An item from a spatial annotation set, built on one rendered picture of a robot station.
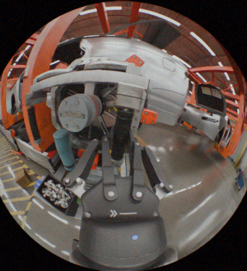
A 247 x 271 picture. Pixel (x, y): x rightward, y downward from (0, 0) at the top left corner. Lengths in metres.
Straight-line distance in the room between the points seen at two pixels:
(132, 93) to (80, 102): 0.16
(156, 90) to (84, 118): 0.76
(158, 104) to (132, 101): 0.75
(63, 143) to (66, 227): 0.86
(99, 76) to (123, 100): 0.08
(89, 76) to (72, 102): 0.11
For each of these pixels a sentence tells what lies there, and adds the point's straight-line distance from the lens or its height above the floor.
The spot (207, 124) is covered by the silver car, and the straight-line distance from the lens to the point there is 2.55.
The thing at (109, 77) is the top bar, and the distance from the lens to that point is 0.19.
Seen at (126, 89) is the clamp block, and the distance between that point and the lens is 0.15.
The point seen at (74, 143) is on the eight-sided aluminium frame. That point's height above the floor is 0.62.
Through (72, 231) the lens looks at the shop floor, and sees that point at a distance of 1.00.
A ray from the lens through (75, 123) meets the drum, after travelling 0.28.
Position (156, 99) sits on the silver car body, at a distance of 0.88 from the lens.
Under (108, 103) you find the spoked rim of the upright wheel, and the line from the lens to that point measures 0.48.
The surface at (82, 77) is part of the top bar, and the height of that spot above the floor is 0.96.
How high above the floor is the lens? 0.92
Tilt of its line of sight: 28 degrees down
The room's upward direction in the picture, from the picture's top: 11 degrees clockwise
